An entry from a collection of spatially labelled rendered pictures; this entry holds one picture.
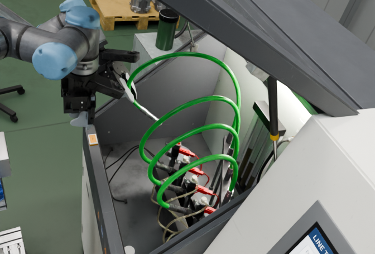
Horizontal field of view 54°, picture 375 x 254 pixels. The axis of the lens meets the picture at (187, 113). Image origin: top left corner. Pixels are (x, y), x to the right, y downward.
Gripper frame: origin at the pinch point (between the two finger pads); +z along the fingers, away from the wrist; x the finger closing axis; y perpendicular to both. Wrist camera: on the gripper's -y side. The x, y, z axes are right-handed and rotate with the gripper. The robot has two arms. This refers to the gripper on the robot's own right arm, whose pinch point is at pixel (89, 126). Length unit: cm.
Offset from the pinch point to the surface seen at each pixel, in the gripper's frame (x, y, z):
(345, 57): 8, -73, -26
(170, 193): 9.6, -25.9, 25.8
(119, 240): 20.8, -6.3, 28.8
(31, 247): -39, 23, 124
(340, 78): 18, -64, -26
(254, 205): 38, -33, -6
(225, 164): 10.1, -43.1, 13.8
